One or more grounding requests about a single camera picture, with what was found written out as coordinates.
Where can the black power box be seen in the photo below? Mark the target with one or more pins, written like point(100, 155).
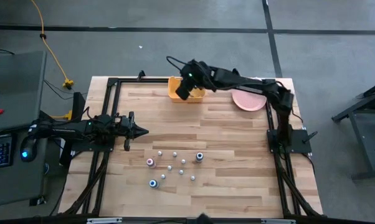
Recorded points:
point(78, 105)

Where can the large blue food coloring bottle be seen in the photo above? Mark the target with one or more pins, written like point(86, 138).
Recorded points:
point(153, 183)

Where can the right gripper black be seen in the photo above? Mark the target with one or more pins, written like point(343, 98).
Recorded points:
point(195, 76)

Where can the black table-level camera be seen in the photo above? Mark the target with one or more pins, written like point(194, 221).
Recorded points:
point(203, 219)

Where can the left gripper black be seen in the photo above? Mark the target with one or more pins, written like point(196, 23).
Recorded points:
point(122, 127)

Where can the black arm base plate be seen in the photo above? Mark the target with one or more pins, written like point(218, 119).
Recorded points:
point(299, 141)
point(81, 146)

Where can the grey desk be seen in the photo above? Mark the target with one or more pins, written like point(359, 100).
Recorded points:
point(16, 87)

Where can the black toggle clamp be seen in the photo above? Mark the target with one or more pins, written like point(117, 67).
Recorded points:
point(140, 75)
point(310, 136)

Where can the yellow plastic bin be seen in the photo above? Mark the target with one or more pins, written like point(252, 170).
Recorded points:
point(172, 88)

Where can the large black food coloring bottle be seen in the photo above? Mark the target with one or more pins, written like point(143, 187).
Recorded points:
point(199, 157)

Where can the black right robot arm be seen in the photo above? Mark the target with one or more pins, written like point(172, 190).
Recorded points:
point(246, 83)

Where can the large pink food coloring bottle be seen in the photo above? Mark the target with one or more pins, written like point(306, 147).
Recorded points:
point(150, 162)

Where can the black computer mouse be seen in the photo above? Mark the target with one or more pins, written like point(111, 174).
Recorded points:
point(27, 151)

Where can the silver aluminium frame post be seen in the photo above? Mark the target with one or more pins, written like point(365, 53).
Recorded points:
point(103, 220)

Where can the black metal cart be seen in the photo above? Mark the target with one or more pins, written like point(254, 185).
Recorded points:
point(360, 140)

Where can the flat tan plate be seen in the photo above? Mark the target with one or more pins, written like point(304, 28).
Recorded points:
point(249, 102)

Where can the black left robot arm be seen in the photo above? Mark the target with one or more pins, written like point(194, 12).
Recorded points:
point(66, 130)

